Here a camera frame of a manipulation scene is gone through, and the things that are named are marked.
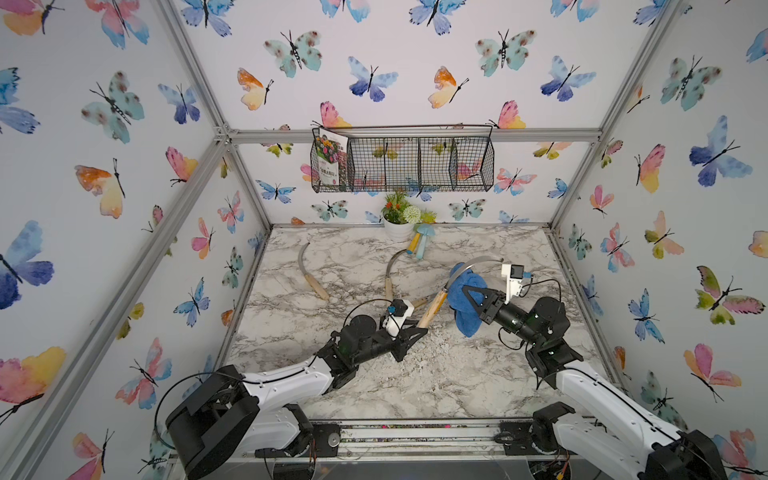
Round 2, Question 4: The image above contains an aluminium front rail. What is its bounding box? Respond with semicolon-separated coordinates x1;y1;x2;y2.
176;417;575;474

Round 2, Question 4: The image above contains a teal garden trowel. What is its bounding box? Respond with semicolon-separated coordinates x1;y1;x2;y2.
415;223;435;260

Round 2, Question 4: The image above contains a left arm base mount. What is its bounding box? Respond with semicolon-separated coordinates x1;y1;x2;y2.
247;404;342;459

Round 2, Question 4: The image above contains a seed packet in basket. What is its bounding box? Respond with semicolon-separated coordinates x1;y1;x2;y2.
314;128;348;188

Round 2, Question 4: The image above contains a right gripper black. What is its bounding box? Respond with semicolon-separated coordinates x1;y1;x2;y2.
464;286;544;354

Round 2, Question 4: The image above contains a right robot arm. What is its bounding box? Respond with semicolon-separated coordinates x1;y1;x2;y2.
462;286;726;479

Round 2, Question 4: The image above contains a white pot with plant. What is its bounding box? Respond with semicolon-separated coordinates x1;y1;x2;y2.
381;190;437;243

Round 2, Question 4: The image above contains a black wire wall basket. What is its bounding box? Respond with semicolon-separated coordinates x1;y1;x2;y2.
310;124;495;193

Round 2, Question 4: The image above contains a blue microfiber rag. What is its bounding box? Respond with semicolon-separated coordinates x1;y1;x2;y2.
447;269;487;338

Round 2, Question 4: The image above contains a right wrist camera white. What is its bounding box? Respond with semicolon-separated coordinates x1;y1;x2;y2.
501;262;532;304

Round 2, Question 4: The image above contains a sickle wooden handle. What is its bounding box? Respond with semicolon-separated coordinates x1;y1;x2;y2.
298;241;331;302
412;294;435;310
416;256;504;330
384;249;408;300

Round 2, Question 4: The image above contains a yellow handled garden tool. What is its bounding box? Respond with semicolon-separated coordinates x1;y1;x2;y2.
406;232;422;255

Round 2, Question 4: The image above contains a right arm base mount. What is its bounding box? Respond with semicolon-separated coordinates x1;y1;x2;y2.
492;401;582;457

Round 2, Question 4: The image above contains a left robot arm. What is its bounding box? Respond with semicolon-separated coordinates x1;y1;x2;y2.
165;315;430;479

